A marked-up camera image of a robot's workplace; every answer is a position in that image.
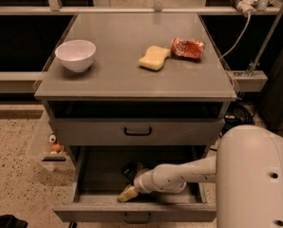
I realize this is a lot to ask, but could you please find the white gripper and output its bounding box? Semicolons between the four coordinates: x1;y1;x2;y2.
117;161;157;202

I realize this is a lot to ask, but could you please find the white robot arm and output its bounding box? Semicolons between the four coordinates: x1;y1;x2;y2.
118;125;283;228

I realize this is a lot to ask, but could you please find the open grey middle drawer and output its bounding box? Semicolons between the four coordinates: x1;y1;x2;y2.
54;145;217;224

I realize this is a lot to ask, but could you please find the closed grey upper drawer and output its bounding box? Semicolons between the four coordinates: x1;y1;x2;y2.
49;118;224;146

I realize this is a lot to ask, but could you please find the orange toy in bin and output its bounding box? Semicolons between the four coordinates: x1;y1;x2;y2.
51;143;64;153

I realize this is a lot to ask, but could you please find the clear plastic storage bin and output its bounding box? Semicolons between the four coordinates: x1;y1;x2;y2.
26;112;75;171

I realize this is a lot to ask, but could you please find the yellow sponge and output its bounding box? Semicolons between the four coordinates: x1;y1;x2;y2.
139;46;171;71

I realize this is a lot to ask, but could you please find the black bag corner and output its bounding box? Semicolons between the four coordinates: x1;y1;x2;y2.
0;215;28;228

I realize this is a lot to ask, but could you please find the white ceramic bowl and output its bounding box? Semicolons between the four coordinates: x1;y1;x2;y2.
55;40;96;72

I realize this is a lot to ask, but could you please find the crushed red soda can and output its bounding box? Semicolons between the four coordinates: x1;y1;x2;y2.
171;38;205;60

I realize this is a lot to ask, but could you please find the white power strip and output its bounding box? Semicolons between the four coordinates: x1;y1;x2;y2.
230;0;257;16

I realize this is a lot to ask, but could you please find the black cable bundle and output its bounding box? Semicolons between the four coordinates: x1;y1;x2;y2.
223;100;256;131

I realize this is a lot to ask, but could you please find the white power cable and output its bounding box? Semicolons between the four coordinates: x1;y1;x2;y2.
218;10;252;61

